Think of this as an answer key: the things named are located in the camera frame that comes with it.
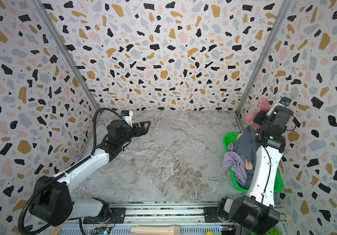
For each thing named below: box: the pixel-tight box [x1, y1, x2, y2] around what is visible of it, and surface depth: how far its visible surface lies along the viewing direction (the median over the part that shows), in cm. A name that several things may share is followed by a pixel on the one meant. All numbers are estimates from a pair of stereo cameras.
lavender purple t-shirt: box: [221, 142, 248, 185], surface depth 83 cm
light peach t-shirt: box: [244, 158, 253, 171], surface depth 83 cm
